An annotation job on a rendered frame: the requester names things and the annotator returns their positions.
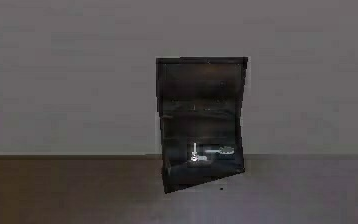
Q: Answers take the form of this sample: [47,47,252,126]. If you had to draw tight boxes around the pale green dish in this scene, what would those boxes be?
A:
[218,145,235,156]

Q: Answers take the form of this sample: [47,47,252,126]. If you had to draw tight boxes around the white candlestick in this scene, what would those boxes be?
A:
[189,142,209,164]

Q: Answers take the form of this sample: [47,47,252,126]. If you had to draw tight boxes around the black shelf unit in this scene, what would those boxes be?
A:
[155,56,249,195]

